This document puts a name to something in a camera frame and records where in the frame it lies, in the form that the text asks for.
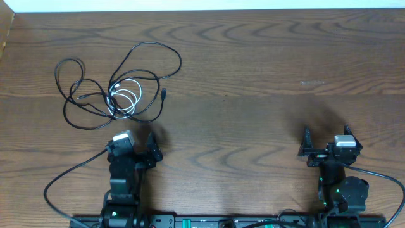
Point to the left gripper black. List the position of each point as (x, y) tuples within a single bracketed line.
[(155, 152)]

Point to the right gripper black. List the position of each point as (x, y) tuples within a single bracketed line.
[(318, 156)]

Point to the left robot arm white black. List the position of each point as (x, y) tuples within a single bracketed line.
[(127, 169)]

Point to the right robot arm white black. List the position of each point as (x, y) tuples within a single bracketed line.
[(343, 196)]

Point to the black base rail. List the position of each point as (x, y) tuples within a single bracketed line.
[(288, 220)]

